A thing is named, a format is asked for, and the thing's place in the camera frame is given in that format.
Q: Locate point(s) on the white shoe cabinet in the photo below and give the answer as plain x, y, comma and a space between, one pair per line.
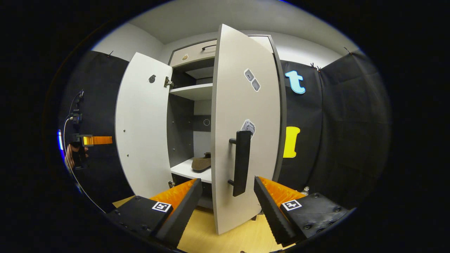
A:
181, 123

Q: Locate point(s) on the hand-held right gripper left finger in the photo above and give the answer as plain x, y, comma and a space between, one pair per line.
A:
179, 214

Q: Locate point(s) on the white shoe cabinet door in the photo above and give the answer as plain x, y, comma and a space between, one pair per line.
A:
144, 123
232, 105

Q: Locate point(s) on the brown fuzzy shoe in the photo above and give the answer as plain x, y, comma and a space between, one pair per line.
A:
201, 164

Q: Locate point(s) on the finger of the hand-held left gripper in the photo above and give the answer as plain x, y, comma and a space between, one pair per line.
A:
100, 140

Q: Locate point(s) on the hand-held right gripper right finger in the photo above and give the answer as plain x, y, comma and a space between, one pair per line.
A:
272, 214

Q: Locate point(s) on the black backdrop cloth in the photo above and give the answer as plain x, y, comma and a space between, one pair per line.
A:
344, 123

